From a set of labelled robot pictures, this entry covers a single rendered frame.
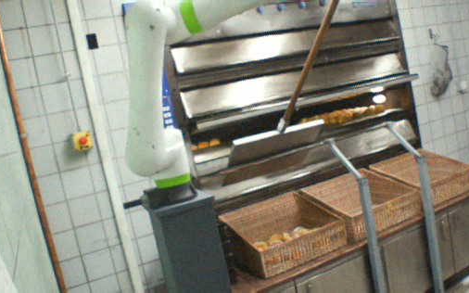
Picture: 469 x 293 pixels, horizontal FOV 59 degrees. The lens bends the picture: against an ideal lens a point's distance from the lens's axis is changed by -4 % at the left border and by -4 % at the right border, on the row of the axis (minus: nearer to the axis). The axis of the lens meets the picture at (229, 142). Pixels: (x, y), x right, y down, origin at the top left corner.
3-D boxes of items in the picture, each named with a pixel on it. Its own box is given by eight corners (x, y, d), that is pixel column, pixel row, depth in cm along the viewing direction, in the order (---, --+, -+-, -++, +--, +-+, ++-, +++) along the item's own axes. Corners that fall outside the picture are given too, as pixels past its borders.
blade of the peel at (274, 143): (323, 122, 231) (321, 119, 233) (234, 145, 208) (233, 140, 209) (302, 163, 258) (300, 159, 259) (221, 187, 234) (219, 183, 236)
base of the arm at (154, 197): (129, 218, 135) (124, 199, 135) (121, 210, 149) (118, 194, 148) (204, 196, 145) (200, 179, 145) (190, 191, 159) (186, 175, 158)
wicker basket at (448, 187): (372, 202, 307) (365, 165, 304) (424, 182, 329) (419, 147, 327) (424, 211, 262) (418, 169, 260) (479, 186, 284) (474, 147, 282)
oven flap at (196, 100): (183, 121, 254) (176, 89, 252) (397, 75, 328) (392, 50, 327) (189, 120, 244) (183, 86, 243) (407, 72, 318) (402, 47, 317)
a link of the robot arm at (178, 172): (145, 192, 141) (133, 135, 140) (163, 182, 156) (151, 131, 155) (182, 185, 138) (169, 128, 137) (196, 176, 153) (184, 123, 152)
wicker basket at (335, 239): (224, 259, 258) (215, 215, 255) (300, 230, 281) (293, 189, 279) (265, 281, 214) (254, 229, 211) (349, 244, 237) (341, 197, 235)
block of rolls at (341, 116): (297, 126, 370) (296, 120, 370) (339, 115, 390) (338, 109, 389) (343, 122, 315) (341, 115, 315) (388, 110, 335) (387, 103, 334)
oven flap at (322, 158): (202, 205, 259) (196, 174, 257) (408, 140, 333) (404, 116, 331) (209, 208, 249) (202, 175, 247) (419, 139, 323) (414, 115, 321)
